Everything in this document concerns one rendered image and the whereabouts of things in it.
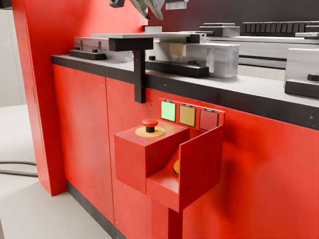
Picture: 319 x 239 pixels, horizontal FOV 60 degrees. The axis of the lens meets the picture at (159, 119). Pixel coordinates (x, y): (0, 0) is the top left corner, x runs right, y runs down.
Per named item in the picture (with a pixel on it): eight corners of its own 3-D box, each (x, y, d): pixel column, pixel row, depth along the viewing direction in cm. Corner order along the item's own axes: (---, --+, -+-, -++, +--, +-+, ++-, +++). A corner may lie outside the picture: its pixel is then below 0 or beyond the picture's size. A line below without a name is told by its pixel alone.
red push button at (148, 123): (138, 133, 66) (137, 120, 65) (150, 129, 69) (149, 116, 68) (150, 138, 64) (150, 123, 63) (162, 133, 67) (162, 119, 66)
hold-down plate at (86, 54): (69, 55, 151) (68, 50, 150) (78, 55, 154) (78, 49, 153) (95, 60, 129) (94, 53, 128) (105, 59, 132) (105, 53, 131)
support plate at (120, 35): (91, 37, 87) (90, 33, 87) (155, 35, 104) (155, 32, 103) (122, 38, 74) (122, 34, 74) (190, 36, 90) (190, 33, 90)
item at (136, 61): (111, 105, 90) (107, 37, 84) (146, 99, 99) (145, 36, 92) (118, 108, 87) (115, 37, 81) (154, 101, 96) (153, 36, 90)
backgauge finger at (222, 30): (171, 37, 103) (171, 22, 102) (215, 36, 119) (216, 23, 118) (195, 38, 95) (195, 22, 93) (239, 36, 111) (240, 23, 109)
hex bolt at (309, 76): (304, 81, 61) (305, 74, 60) (309, 79, 62) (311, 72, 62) (317, 83, 59) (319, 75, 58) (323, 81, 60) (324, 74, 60)
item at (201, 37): (159, 41, 103) (159, 32, 102) (165, 41, 105) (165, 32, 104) (199, 43, 88) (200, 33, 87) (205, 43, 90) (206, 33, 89)
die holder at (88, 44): (74, 54, 158) (73, 37, 155) (84, 53, 162) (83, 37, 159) (123, 62, 122) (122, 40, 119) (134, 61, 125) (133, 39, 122)
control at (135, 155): (115, 179, 69) (111, 109, 63) (159, 158, 80) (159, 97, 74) (179, 213, 56) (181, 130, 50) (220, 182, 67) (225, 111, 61)
